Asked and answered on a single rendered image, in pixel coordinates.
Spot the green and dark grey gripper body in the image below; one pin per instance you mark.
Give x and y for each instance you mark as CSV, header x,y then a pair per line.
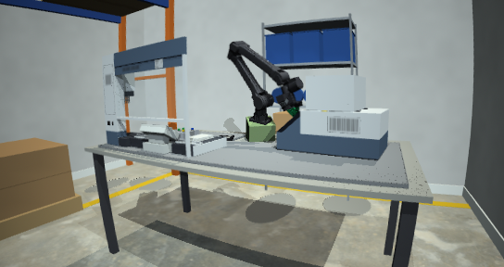
x,y
297,104

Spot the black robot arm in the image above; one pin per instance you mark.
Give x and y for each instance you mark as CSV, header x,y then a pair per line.
x,y
261,98

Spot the white benchtop lab instrument with lid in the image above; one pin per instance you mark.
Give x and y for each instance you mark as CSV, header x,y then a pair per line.
x,y
359,134

